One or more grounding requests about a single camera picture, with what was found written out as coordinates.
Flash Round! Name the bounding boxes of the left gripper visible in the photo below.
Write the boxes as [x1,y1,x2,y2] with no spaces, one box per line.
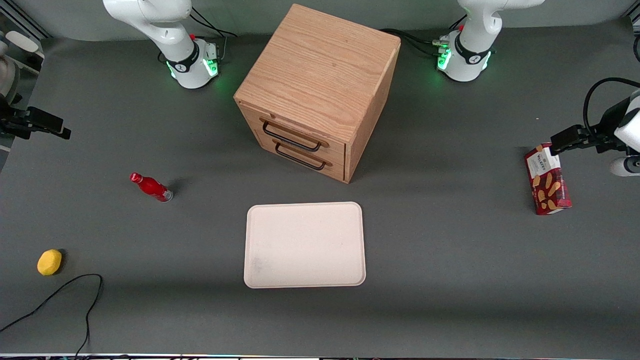
[550,90,640,154]

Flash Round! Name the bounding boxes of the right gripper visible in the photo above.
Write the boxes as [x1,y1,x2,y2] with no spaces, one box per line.
[0,107,72,141]

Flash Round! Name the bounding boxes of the wooden drawer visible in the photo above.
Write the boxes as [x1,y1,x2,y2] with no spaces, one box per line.
[239,101,347,163]

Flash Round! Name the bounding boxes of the black metal drawer handle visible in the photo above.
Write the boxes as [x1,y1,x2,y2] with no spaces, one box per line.
[272,140,333,172]
[259,117,331,153]

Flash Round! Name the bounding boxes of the wooden drawer front panel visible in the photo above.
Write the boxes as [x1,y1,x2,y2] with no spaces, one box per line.
[255,129,347,184]

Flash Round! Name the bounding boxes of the oak wooden drawer cabinet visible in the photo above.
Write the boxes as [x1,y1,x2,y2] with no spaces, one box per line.
[233,4,402,185]

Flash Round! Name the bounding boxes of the grey background object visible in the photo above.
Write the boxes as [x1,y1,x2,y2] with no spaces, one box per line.
[0,52,22,108]

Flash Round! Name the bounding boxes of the red tartan biscuit box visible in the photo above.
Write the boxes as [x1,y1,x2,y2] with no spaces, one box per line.
[524,142,572,216]

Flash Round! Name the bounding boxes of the white rounded background object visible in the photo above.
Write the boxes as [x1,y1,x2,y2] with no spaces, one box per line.
[5,30,41,53]

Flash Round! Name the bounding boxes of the red plastic bottle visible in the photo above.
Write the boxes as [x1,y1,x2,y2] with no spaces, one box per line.
[129,172,174,203]

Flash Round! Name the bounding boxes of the yellow lemon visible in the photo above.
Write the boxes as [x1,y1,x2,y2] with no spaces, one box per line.
[37,249,63,276]

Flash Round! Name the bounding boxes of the cream plastic tray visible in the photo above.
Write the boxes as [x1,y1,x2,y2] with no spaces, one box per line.
[243,201,367,289]

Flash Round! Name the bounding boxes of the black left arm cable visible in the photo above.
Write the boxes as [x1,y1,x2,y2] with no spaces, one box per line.
[582,77,640,132]

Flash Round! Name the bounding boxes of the aluminium frame rail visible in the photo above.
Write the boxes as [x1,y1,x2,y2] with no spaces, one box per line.
[0,0,51,41]

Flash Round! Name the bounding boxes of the thin black table cable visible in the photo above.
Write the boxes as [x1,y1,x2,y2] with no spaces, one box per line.
[0,273,104,357]

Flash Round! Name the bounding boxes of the black left base cables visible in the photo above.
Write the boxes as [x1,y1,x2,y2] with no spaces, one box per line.
[380,15,468,58]

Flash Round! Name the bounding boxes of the black base cables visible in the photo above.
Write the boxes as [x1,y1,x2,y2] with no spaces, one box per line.
[190,6,239,65]
[380,15,468,58]

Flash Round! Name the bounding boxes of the black right base cables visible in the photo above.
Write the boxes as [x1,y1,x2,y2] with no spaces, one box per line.
[190,6,239,65]

